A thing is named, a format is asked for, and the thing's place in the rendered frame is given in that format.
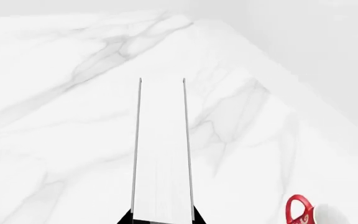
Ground white mug with red handle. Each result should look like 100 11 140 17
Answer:
285 194 352 224

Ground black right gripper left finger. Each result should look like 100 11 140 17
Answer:
116 77 142 224

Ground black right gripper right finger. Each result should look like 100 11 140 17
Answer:
182 77 206 224

